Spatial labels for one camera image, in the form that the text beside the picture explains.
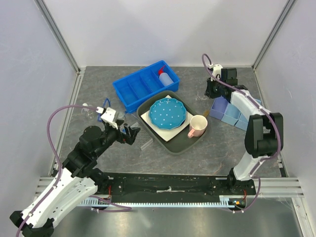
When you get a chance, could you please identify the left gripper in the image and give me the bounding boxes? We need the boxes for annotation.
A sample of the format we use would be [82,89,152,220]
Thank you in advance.
[93,119,141,158]

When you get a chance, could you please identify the glass flask with stopper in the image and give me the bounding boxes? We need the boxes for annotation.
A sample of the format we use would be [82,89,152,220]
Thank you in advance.
[81,103,96,119]

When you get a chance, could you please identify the white wash bottle red cap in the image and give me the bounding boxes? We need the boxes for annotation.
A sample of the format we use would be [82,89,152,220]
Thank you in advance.
[158,66,173,86]

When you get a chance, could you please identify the glass beaker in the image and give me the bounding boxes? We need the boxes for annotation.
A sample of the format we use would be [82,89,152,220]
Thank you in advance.
[117,112,126,124]

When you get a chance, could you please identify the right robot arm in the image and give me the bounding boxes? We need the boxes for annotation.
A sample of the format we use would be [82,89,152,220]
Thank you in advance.
[205,64,283,195]

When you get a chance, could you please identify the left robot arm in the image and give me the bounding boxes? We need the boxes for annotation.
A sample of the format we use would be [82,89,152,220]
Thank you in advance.
[10,123,140,237]

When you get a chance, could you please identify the clear acrylic tube rack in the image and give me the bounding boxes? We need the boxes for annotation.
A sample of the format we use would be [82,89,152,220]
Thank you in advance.
[135,128,153,151]

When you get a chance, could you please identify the light blue three-compartment box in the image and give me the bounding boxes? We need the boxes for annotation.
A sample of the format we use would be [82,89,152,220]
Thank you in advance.
[209,95,263,131]

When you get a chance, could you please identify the blue safety glasses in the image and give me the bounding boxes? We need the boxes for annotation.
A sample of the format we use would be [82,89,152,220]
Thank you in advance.
[97,98,111,122]

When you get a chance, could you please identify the white square plate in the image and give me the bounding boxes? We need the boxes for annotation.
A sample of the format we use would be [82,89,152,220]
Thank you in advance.
[140,95,193,142]

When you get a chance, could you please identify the pink ceramic mug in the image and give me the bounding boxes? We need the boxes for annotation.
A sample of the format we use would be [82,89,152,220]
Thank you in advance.
[188,115,208,138]

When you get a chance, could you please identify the teal polka dot plate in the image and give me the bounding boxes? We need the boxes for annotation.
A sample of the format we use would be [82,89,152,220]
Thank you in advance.
[149,97,187,130]

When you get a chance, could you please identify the blue divided storage bin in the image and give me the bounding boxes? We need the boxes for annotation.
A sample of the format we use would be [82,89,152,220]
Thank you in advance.
[113,60,180,113]

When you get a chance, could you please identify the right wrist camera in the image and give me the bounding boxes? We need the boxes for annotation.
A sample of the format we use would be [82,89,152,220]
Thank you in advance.
[209,64,223,79]

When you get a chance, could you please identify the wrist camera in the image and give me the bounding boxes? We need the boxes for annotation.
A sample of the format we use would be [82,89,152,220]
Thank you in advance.
[96,107,119,129]
[209,64,223,79]

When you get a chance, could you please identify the wooden brush handle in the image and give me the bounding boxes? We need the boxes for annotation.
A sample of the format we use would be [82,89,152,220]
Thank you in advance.
[203,110,210,117]

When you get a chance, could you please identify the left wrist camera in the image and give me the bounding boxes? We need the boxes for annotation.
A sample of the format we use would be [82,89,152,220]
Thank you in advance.
[96,107,119,129]

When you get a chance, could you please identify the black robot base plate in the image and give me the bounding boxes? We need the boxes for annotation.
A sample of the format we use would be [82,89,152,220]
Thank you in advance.
[91,169,256,202]

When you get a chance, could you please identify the right aluminium frame post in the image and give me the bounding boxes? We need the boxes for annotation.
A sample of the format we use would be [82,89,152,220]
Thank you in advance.
[251,0,296,71]

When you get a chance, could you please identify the aluminium frame post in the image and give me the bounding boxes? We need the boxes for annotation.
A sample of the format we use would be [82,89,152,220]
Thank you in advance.
[34,0,81,74]
[251,0,296,71]

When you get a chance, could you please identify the left aluminium frame post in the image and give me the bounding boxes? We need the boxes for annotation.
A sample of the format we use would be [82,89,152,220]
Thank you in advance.
[34,0,81,74]

